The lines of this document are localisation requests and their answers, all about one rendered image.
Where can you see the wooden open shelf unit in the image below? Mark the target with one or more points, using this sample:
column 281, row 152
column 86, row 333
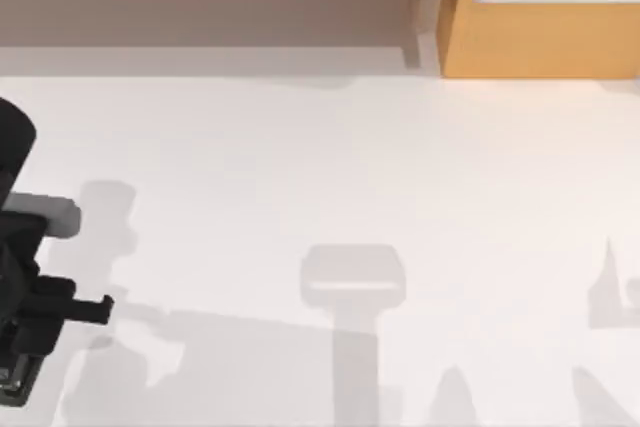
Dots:
column 210, row 12

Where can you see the wooden cupboard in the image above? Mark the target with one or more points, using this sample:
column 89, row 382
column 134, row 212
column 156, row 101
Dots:
column 452, row 22

